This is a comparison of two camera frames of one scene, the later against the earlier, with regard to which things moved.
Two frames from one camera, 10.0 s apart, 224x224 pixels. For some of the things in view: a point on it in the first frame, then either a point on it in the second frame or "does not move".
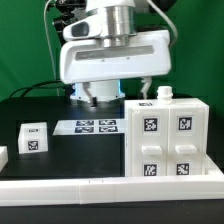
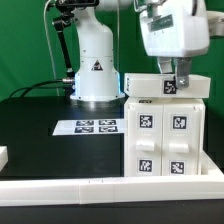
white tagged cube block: x=33 y=137 -> x=159 y=85
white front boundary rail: x=110 y=189 does not move
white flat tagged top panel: x=90 y=126 does not move
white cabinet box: x=166 y=137 does not move
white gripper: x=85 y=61 -> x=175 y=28
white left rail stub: x=3 y=157 does not move
